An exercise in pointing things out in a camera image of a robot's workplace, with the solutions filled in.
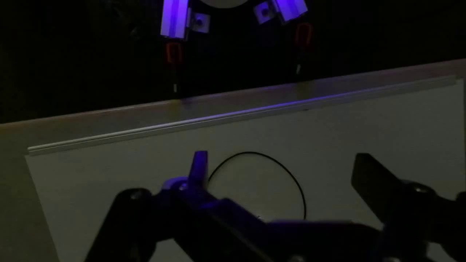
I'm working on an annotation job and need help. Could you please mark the small metal corner bracket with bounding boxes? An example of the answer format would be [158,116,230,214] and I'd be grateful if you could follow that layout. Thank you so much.
[190,11,211,33]
[252,1,276,26]

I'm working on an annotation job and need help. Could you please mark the aluminium frame extrusion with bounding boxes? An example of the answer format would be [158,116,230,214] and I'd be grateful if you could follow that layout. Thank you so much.
[271,0,310,23]
[158,0,193,40]

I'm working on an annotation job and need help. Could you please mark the white board mat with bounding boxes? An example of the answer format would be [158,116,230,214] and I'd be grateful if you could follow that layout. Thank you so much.
[26,77,466,262]

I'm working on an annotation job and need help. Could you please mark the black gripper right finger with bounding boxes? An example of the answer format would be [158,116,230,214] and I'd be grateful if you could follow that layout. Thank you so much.
[351,151,466,262]

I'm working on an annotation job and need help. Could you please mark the thin black cable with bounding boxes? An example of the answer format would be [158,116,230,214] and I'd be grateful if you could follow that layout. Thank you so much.
[206,150,308,222]

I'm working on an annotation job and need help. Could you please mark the red clamp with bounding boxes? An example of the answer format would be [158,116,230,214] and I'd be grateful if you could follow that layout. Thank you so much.
[292,21,314,55]
[164,40,185,68]

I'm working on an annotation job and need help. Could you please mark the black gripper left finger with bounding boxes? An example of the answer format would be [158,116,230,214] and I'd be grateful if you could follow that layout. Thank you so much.
[84,150,273,262]

